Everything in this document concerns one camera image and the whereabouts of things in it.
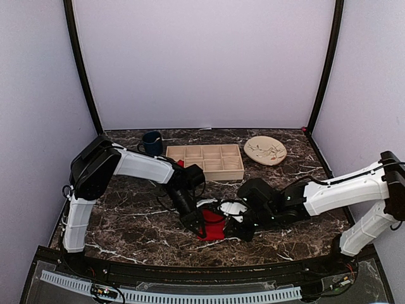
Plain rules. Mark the black right corner post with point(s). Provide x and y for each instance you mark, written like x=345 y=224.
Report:
x=327 y=67

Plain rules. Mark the round beige decorated plate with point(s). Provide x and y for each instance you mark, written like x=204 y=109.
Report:
x=265 y=150

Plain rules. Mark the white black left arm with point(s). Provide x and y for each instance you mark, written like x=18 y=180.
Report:
x=104 y=161

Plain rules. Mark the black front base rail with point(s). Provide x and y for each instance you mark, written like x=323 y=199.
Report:
x=301 y=271

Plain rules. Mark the red santa sock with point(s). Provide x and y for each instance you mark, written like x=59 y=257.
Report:
x=214 y=225

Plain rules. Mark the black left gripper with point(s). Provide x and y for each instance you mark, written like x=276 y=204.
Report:
x=192 y=218

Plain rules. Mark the wooden compartment tray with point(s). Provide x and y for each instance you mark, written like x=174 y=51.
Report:
x=219 y=162

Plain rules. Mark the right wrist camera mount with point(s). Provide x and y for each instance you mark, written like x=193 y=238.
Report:
x=234 y=209

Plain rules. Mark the black left corner post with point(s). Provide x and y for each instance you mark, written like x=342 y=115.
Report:
x=80 y=65

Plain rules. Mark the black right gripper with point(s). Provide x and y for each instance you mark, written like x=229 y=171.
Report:
x=239 y=232

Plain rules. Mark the white slotted cable duct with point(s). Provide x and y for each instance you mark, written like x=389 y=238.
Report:
x=147 y=292

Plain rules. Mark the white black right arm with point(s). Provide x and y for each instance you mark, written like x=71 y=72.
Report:
x=261 y=206

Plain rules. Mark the dark blue mug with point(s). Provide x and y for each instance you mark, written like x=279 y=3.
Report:
x=151 y=143

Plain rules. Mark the black corner post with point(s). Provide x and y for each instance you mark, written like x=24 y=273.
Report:
x=327 y=67
x=80 y=65

